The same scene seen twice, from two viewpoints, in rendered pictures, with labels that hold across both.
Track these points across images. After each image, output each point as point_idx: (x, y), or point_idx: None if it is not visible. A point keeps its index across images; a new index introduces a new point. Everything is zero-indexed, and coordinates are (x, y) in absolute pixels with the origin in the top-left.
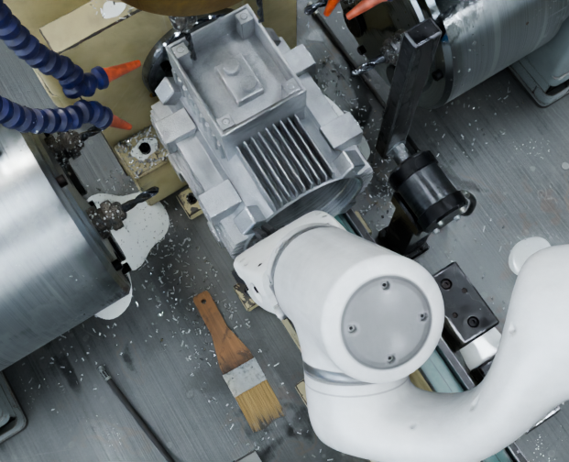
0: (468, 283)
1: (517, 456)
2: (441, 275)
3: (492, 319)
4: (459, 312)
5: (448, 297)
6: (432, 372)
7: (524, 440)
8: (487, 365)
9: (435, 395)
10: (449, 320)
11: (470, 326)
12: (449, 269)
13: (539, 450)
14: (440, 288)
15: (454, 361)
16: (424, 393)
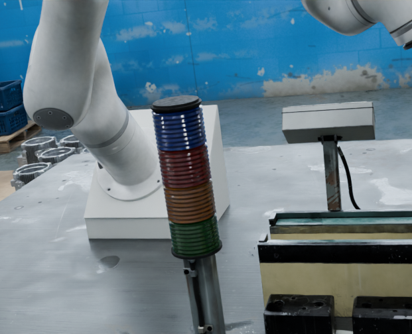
0: (398, 315)
1: (267, 242)
2: None
3: (358, 313)
4: (381, 303)
5: (397, 303)
6: (351, 241)
7: (265, 329)
8: (330, 298)
9: (331, 0)
10: (379, 296)
11: (364, 303)
12: None
13: (251, 331)
14: (409, 302)
15: (347, 243)
16: (335, 2)
